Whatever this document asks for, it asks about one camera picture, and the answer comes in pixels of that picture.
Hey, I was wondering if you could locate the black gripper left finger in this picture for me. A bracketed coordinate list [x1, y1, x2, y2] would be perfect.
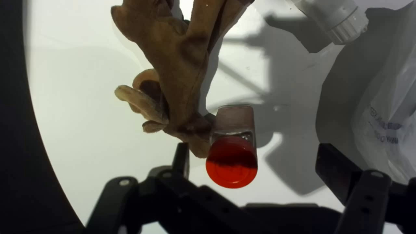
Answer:
[86, 142, 245, 234]

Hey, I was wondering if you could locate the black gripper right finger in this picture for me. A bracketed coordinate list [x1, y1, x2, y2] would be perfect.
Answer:
[315, 142, 416, 234]

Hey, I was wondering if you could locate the brown spice jar red lid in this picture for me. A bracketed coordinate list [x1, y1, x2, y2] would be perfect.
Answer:
[205, 103, 260, 190]

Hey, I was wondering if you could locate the white translucent plastic bag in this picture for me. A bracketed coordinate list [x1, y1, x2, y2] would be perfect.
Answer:
[318, 0, 416, 183]

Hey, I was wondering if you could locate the brown plush animal toy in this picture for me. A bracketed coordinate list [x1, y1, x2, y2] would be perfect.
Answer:
[110, 0, 258, 160]

